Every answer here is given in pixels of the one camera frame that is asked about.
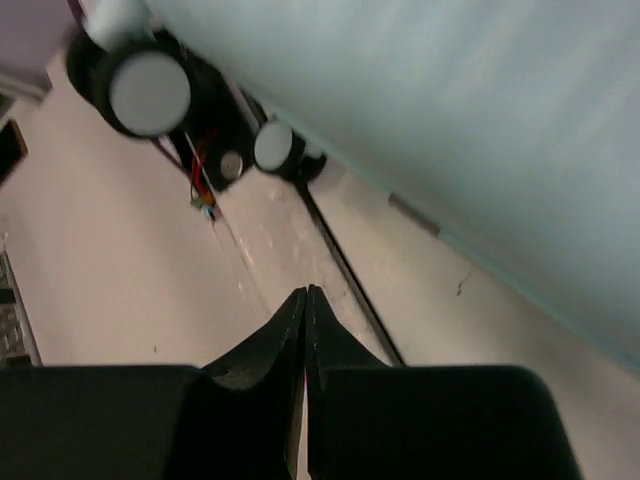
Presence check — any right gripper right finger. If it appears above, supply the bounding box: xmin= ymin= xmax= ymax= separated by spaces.
xmin=305 ymin=285 xmax=581 ymax=479

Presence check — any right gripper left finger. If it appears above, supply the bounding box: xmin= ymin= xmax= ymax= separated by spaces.
xmin=1 ymin=288 xmax=306 ymax=479

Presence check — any light blue hard-shell suitcase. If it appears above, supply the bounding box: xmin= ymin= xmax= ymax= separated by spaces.
xmin=67 ymin=0 xmax=640 ymax=376

